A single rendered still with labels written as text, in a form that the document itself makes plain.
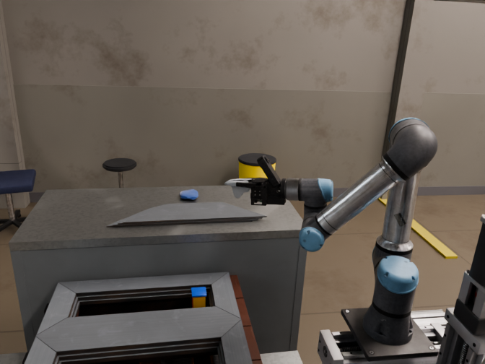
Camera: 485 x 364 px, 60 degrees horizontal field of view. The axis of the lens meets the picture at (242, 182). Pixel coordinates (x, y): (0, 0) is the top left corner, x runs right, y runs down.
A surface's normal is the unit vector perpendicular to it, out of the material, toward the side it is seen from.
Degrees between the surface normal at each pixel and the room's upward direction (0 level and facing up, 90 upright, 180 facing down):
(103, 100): 90
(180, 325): 0
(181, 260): 90
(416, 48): 90
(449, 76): 90
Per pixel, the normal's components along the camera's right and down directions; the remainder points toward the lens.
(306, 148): 0.14, 0.35
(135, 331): 0.04, -0.94
